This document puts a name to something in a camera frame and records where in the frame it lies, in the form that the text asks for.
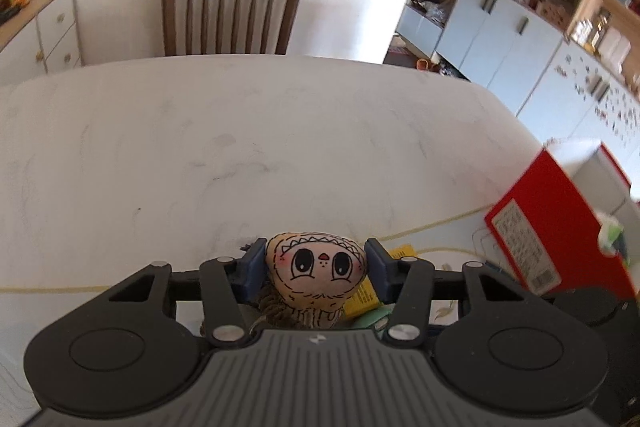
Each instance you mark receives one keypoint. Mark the mint green clip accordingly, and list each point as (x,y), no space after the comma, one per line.
(371,320)

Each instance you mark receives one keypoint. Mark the white hallway cabinet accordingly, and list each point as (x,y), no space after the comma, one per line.
(500,17)

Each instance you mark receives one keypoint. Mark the beige plush doll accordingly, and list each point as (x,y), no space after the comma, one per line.
(310,267)

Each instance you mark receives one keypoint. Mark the yellow small box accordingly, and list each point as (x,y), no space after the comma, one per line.
(362,299)

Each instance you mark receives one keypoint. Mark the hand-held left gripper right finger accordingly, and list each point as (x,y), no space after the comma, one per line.
(377,272)

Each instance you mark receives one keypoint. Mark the red cardboard box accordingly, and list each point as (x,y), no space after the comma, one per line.
(545,207)

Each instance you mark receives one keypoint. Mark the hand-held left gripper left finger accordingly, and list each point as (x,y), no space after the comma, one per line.
(252,272)

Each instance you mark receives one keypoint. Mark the grey bag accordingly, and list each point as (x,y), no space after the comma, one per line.
(432,9)

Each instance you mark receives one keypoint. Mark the orange shoes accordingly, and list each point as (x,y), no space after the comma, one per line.
(426,65)

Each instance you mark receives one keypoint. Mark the grey white sneakers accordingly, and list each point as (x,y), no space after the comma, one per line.
(452,71)

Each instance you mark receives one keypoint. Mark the patterned door rug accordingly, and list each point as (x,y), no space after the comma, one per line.
(400,55)

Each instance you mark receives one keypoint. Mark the white sticker covered cabinet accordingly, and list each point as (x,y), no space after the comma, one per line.
(590,97)

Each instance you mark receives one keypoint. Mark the white wooden sideboard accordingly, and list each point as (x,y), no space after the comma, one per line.
(50,37)

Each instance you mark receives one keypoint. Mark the printed table mat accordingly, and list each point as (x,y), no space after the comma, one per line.
(100,307)

